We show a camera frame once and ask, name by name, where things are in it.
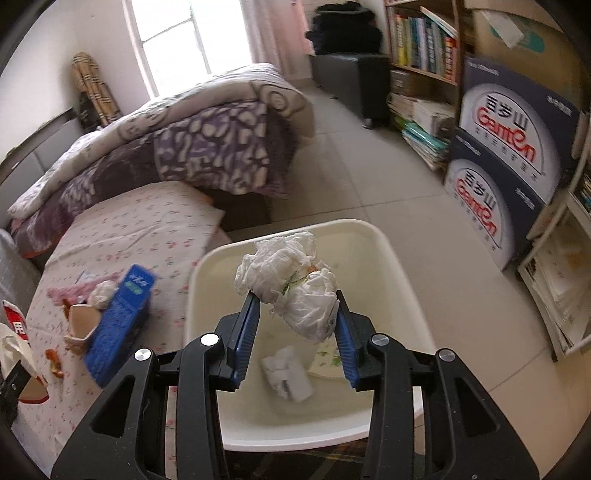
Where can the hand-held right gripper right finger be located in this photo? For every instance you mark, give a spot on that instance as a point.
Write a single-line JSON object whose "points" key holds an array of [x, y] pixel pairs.
{"points": [[346, 344]]}

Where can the cream plastic bin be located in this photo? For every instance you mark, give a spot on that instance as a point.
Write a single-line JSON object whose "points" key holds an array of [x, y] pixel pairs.
{"points": [[351, 258]]}

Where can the blue cardboard box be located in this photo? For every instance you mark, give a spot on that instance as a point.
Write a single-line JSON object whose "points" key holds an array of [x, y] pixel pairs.
{"points": [[117, 327]]}

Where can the stack of flat books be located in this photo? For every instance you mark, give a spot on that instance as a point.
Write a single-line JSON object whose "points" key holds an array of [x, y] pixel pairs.
{"points": [[425, 129]]}

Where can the dark cabinet with bag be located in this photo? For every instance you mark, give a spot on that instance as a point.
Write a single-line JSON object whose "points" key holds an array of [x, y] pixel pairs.
{"points": [[351, 81]]}

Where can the pile of black clothes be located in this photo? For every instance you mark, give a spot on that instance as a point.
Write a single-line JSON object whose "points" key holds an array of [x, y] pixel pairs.
{"points": [[344, 27]]}

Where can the orange peel piece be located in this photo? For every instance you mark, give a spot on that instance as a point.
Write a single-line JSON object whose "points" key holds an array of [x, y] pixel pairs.
{"points": [[51, 354], [57, 370]]}

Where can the brown cardboard box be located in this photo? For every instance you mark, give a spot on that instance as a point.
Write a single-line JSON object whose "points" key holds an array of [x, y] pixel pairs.
{"points": [[521, 37]]}

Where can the pink curtain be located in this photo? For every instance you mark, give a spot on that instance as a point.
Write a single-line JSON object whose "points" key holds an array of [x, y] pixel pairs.
{"points": [[281, 37]]}

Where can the row of upright books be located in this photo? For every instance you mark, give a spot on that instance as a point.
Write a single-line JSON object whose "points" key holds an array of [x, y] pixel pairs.
{"points": [[422, 44]]}

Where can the white shelf unit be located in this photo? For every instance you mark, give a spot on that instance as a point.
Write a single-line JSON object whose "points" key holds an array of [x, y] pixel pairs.
{"points": [[549, 217]]}

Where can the purple and grey quilt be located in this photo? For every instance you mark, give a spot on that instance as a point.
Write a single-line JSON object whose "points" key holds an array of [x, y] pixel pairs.
{"points": [[207, 138]]}

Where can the dark blue water carton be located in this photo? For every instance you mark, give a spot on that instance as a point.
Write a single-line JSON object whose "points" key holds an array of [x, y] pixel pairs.
{"points": [[512, 124], [485, 207]]}

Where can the grey headboard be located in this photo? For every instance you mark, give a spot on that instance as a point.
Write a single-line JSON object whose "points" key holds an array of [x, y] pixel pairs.
{"points": [[37, 152]]}

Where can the red and white packet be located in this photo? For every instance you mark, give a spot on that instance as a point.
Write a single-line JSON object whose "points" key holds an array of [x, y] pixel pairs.
{"points": [[14, 321]]}

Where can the small crumpled tissue ball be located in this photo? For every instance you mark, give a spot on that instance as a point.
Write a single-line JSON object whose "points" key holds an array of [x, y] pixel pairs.
{"points": [[102, 294]]}

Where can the wooden bookshelf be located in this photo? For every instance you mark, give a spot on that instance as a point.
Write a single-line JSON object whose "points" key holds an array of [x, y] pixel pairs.
{"points": [[455, 78]]}

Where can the pink knitted strip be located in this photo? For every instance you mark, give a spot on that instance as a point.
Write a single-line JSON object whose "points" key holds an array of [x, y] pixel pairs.
{"points": [[69, 293]]}

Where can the grey pillow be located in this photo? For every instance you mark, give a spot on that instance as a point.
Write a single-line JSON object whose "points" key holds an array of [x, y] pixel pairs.
{"points": [[16, 272]]}

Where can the small white folded tissue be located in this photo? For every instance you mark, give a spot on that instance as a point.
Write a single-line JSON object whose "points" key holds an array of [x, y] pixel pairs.
{"points": [[288, 376]]}

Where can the white tissue wad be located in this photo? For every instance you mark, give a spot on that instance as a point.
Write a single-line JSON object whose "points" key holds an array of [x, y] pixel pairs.
{"points": [[300, 295]]}

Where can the bed with cherry print sheet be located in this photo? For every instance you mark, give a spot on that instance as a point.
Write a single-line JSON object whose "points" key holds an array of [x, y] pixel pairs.
{"points": [[152, 226]]}

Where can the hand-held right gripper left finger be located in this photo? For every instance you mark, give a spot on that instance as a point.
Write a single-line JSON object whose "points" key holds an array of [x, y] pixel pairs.
{"points": [[245, 339]]}

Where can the window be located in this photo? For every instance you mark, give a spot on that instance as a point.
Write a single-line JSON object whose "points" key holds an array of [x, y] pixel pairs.
{"points": [[184, 41]]}

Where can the stack of paper sheets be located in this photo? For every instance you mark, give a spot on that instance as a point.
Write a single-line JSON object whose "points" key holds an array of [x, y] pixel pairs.
{"points": [[563, 286]]}

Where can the plaid folded bag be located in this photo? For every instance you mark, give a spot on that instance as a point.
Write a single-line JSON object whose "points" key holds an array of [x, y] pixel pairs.
{"points": [[94, 90]]}

